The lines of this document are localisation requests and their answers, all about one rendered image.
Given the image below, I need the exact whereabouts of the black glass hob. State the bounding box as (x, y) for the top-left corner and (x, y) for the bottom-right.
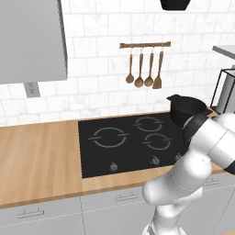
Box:
(77, 112), (191, 180)

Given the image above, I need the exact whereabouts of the grey shelf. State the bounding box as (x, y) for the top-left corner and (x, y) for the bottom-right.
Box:
(212, 44), (235, 62)

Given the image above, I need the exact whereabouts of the wooden utensil rail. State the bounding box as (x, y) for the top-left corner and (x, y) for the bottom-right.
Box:
(118, 40), (172, 50)

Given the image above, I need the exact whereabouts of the black extractor hood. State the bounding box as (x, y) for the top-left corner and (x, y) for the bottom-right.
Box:
(159, 0), (193, 12)

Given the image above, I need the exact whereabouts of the grey drawer front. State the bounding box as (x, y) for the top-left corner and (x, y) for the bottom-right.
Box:
(0, 196), (85, 235)
(79, 185), (160, 235)
(180, 172), (235, 235)

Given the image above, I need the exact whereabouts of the black wire stand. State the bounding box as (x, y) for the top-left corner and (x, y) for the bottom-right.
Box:
(210, 68), (235, 116)

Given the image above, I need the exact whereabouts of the grey wall socket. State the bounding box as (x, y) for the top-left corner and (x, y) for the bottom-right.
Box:
(24, 81), (41, 99)

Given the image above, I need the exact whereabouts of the black pot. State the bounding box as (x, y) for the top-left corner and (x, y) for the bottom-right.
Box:
(166, 94), (213, 127)

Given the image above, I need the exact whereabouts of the small wooden spoon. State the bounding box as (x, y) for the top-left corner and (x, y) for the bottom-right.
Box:
(125, 53), (135, 84)

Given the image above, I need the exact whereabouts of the grey drawer handle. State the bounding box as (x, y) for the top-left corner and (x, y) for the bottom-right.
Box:
(17, 207), (46, 219)
(203, 178), (221, 187)
(115, 191), (140, 203)

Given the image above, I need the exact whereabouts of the grey wall cupboard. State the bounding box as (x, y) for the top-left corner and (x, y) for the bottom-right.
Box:
(0, 0), (69, 84)

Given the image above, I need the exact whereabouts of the wooden spatula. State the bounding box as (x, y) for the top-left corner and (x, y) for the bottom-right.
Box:
(151, 50), (164, 90)

